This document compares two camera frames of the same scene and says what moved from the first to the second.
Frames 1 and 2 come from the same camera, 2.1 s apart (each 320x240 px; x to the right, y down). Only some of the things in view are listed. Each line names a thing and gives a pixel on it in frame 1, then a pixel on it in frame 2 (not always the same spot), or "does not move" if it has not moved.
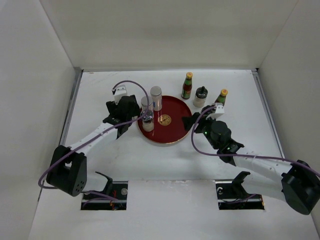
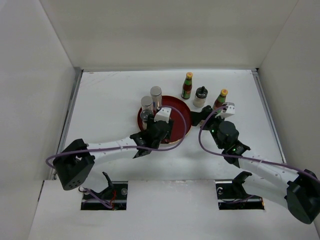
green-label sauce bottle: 187,86 does not move
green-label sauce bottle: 221,99 does not move
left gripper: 112,107 -> 151,121
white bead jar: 156,92 does not move
